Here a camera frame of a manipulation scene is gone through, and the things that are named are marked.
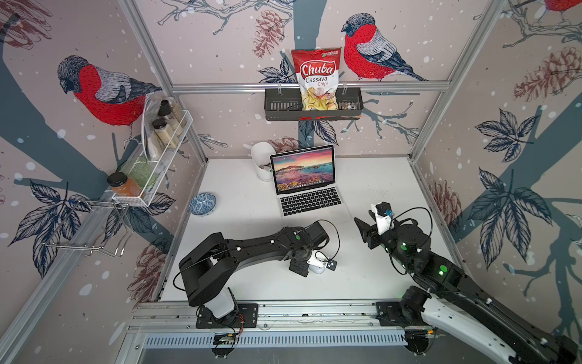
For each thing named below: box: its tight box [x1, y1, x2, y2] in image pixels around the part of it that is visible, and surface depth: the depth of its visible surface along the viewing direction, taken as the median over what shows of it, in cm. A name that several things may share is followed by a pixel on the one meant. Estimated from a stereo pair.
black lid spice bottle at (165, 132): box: [151, 117, 179, 149], surface depth 78 cm
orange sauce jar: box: [106, 171, 143, 197], surface depth 62 cm
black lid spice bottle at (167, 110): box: [157, 99, 185, 135], surface depth 84 cm
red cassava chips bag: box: [291, 47, 342, 111], surface depth 83 cm
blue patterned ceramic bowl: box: [188, 191, 217, 217], surface depth 103 cm
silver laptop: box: [269, 144, 350, 218], surface depth 105 cm
